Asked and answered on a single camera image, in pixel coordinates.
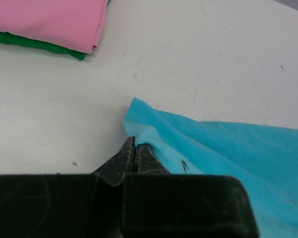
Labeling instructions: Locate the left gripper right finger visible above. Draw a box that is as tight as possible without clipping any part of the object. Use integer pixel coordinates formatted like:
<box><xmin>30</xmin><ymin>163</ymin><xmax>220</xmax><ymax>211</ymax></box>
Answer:
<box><xmin>121</xmin><ymin>144</ymin><xmax>259</xmax><ymax>238</ymax></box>

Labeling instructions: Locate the folded pink t shirt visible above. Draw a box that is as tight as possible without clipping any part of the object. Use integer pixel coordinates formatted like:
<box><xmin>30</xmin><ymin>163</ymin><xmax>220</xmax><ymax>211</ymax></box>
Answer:
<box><xmin>0</xmin><ymin>0</ymin><xmax>108</xmax><ymax>54</ymax></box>

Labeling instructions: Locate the teal t shirt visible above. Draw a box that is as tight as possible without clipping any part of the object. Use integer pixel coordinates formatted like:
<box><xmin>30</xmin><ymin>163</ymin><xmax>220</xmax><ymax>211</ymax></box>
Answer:
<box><xmin>124</xmin><ymin>98</ymin><xmax>298</xmax><ymax>238</ymax></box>

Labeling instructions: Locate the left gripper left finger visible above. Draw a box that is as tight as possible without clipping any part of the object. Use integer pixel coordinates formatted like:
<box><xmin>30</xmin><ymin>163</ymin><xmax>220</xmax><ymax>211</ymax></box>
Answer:
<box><xmin>0</xmin><ymin>137</ymin><xmax>136</xmax><ymax>238</ymax></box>

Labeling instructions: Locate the folded green t shirt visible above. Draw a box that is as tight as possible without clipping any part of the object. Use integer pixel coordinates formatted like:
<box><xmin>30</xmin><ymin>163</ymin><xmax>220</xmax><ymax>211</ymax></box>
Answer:
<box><xmin>0</xmin><ymin>32</ymin><xmax>87</xmax><ymax>60</ymax></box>

